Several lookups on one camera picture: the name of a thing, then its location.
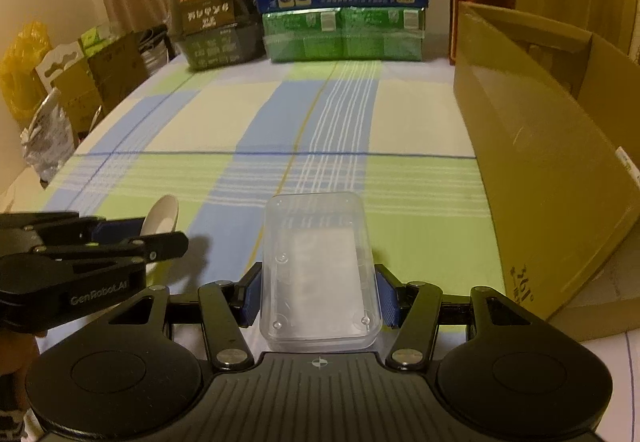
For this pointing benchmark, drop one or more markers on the dark noodle carton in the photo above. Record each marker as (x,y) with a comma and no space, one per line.
(217,33)

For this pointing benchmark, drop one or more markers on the white plastic spoon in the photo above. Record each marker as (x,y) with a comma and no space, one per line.
(161,219)

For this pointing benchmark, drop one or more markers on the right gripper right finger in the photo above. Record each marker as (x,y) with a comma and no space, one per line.
(413,309)

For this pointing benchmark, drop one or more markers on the person's left hand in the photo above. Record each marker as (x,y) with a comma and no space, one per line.
(18,351)

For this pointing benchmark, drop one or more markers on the open cardboard box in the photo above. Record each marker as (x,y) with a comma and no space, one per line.
(553,115)

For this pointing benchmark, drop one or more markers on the yellow plastic bag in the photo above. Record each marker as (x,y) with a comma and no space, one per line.
(21,87)

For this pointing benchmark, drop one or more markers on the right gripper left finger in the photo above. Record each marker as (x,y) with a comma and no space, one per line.
(227,307)

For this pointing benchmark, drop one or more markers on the grey printed plastic bag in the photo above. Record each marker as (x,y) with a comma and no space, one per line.
(48,141)

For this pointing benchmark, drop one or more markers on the brown cardboard boxes stack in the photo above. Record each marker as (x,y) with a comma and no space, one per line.
(92,86)

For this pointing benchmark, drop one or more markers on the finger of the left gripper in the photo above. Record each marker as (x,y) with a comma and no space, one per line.
(150,248)
(100,229)

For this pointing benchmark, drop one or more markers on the checked tablecloth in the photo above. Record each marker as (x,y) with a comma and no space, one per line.
(224,141)

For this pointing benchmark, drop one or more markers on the green wrapped carton pack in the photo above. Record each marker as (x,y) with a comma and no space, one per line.
(344,33)

